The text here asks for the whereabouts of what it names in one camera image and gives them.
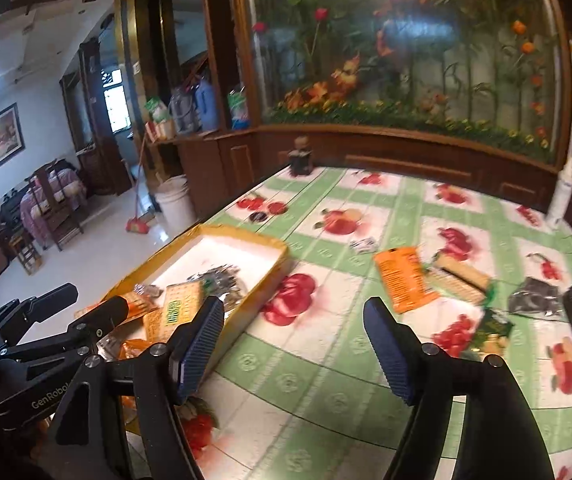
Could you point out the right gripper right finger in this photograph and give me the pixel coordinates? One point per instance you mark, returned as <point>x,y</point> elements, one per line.
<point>398,351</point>

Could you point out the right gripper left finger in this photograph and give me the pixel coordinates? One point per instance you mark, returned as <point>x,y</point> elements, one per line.
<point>192,346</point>

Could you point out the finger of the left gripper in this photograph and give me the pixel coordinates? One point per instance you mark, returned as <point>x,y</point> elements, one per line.
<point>38,309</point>
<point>100,321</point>

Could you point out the orange sunflower seed bag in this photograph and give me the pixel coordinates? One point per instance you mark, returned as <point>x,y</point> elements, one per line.
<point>133,304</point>

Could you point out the silver foil packet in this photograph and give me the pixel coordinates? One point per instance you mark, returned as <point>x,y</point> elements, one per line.
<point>223,283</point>

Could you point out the orange snack packet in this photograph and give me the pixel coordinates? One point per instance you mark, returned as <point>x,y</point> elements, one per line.
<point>402,276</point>

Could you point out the yellow cracker pack black stripe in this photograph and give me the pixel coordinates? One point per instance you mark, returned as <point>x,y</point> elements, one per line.
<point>491,336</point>

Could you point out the small blue white candy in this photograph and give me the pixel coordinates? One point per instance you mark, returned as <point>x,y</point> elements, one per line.
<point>366,245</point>

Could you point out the silver black foil bag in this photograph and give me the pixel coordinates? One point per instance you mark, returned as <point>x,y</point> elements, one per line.
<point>537,299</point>

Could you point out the green cracker bag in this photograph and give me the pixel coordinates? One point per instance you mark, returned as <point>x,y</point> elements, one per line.
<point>181,303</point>

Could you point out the small wooden stool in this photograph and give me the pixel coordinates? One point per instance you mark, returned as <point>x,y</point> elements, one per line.
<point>23,248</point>

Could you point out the yellow cardboard box tray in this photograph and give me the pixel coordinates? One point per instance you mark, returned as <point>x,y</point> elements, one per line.
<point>240,267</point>

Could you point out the red broom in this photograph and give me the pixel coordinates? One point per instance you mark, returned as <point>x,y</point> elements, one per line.
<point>135,224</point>

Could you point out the wooden chair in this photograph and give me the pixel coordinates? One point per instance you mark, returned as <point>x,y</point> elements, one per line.
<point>58,198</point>

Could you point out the white plastic bucket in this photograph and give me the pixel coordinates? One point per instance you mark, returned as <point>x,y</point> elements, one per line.
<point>174,201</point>

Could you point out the green white bag on shelf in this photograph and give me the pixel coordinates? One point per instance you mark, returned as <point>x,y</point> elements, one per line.
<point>160,123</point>

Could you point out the small dark jar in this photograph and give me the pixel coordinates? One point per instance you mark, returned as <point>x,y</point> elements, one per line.
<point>300,158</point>

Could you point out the grey thermos jug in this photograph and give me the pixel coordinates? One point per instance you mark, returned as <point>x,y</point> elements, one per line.
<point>183,111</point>

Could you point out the plastic bag with bottle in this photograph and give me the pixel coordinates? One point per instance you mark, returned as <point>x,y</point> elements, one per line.
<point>238,108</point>

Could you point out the blue thermos jug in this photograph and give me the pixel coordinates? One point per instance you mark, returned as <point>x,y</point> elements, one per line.
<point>206,105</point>

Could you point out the flower aquarium display cabinet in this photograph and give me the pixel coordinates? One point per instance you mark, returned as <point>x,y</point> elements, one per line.
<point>486,71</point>

